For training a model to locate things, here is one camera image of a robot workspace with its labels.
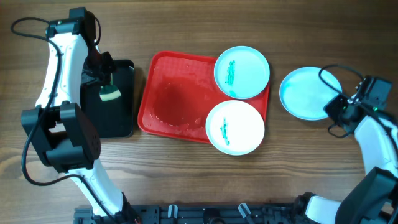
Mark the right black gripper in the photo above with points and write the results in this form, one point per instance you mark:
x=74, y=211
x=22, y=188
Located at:
x=333, y=110

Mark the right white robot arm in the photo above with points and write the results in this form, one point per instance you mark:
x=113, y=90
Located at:
x=374, y=199

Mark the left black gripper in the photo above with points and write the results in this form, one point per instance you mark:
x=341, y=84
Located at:
x=109, y=70

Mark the white plate green smear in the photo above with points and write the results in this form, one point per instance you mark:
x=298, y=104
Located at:
x=235, y=127

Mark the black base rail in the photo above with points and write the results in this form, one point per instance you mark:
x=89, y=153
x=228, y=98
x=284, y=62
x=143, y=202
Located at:
x=155, y=214

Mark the light blue plate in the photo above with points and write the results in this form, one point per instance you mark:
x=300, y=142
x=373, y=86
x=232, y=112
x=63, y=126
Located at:
x=305, y=91

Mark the green yellow sponge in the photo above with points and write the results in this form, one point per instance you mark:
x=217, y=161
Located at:
x=109, y=92

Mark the blue plate green smear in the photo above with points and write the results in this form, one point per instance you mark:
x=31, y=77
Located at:
x=241, y=72

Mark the black plastic tray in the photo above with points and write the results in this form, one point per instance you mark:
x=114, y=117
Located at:
x=113, y=118

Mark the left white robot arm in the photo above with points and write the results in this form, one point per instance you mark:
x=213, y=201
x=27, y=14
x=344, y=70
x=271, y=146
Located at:
x=57, y=128

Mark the red plastic tray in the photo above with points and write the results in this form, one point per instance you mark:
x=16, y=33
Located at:
x=180, y=92

